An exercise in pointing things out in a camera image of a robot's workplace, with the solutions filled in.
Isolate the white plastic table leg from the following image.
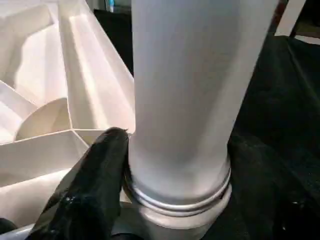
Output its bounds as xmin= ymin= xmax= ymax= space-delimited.
xmin=122 ymin=0 xmax=281 ymax=218

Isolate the white plastic table top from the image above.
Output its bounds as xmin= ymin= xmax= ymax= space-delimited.
xmin=0 ymin=0 xmax=236 ymax=240

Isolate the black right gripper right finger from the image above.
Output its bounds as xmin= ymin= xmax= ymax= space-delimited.
xmin=225 ymin=136 xmax=320 ymax=240

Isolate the black table mat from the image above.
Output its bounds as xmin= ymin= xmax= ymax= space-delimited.
xmin=92 ymin=7 xmax=320 ymax=240

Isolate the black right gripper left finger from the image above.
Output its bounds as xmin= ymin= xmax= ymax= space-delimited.
xmin=30 ymin=127 xmax=132 ymax=240

